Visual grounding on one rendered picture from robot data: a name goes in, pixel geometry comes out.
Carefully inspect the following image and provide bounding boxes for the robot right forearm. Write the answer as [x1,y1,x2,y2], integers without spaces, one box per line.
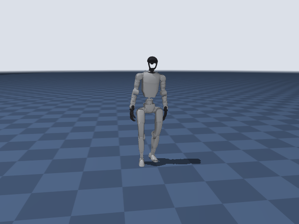
[129,89,137,109]

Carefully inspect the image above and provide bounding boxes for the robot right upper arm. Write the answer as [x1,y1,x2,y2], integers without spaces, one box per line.
[134,73,144,95]

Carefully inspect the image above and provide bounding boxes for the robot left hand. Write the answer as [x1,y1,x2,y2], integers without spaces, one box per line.
[163,106,168,121]

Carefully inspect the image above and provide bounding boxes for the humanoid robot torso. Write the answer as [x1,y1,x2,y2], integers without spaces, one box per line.
[141,71,160,113]

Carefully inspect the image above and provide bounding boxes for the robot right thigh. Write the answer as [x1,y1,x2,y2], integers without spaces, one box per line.
[136,107,145,140]

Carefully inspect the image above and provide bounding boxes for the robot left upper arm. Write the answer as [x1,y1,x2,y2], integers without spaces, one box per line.
[160,74,167,96]

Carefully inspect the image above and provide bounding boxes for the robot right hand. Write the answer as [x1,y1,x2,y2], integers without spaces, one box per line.
[130,105,135,121]

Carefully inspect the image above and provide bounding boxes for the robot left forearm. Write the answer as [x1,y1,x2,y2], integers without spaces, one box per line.
[162,95,168,109]

